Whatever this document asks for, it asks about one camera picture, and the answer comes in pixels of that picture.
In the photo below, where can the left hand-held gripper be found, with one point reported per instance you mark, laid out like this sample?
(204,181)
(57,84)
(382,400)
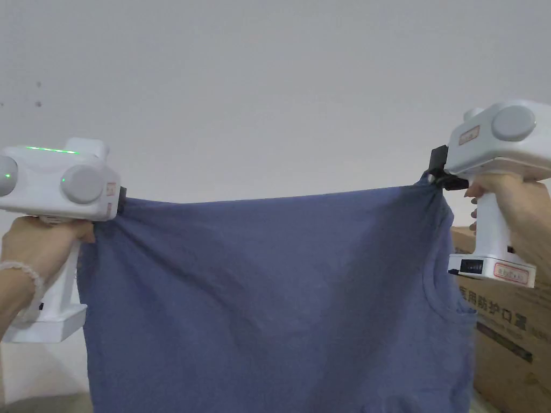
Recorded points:
(47,185)

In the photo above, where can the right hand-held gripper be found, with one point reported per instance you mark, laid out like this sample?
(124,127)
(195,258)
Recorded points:
(495,142)

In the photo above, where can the dark blue shirt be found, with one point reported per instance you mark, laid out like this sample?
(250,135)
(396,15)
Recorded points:
(267,301)

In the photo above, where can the person's left forearm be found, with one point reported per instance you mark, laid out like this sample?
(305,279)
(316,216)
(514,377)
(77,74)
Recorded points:
(15,292)

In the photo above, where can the person's left hand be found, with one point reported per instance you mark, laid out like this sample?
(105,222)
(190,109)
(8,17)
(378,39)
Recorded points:
(38,243)

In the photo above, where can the person's right hand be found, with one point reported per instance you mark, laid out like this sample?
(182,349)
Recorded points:
(525,206)

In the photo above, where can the brown cardboard carton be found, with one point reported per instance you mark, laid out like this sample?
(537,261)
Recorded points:
(512,340)

